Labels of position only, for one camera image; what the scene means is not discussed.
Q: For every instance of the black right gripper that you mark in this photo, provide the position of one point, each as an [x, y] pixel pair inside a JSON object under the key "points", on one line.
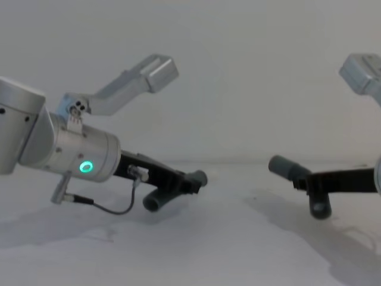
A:
{"points": [[342, 180]]}

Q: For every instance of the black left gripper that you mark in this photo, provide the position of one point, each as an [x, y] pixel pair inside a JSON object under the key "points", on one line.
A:
{"points": [[157, 175]]}

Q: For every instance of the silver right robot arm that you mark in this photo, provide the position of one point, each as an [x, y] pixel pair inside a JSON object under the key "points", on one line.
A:
{"points": [[361, 77]]}

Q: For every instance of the white table cloth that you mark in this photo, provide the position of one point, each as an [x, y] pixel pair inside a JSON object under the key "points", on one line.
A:
{"points": [[208, 244]]}

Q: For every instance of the white curtain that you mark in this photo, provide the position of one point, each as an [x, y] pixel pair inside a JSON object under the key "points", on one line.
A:
{"points": [[238, 74]]}

